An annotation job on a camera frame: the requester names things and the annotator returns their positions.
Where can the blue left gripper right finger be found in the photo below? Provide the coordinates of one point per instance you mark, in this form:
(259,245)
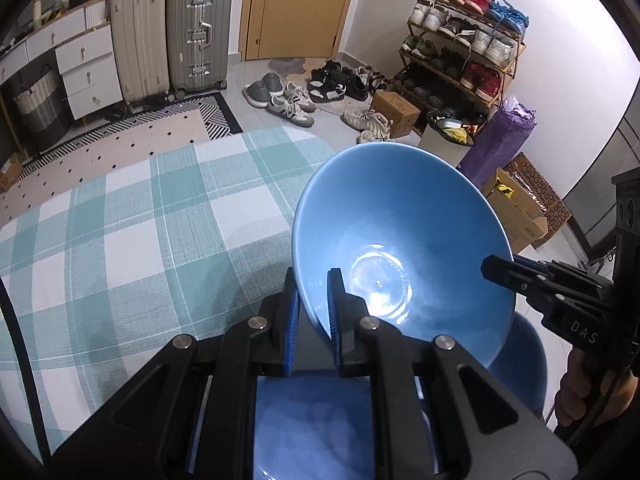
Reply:
(345,312)

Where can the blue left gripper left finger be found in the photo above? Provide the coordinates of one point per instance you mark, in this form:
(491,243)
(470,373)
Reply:
(284,326)

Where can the right hand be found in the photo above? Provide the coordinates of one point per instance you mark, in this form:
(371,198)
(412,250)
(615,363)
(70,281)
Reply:
(570,400)

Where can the open cardboard box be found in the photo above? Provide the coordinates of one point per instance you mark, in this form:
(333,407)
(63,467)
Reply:
(527,206)

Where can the teal plaid tablecloth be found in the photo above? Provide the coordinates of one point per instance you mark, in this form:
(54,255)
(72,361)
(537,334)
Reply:
(186,242)

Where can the purple rolled mat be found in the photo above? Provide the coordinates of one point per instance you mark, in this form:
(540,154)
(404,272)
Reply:
(501,139)

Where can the white trash bin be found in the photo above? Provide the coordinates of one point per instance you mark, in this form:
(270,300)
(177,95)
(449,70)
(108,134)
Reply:
(432,142)

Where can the small brown cardboard box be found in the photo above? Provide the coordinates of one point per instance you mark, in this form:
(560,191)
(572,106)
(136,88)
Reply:
(400,112)

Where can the patterned floor rug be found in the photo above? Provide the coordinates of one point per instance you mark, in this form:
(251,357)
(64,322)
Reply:
(96,153)

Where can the wooden shoe rack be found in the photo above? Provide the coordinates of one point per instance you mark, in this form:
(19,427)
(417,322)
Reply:
(458,60)

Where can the wooden door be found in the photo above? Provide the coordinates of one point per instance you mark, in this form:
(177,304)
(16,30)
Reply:
(291,28)

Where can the silver suitcase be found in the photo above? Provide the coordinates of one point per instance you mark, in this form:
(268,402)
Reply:
(197,45)

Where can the woven laundry basket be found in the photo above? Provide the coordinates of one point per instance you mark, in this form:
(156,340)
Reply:
(44,110)

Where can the beige suitcase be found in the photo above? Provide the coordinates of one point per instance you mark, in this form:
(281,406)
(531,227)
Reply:
(140,48)

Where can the white drawer desk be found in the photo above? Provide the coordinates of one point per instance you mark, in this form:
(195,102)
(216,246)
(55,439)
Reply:
(81,41)

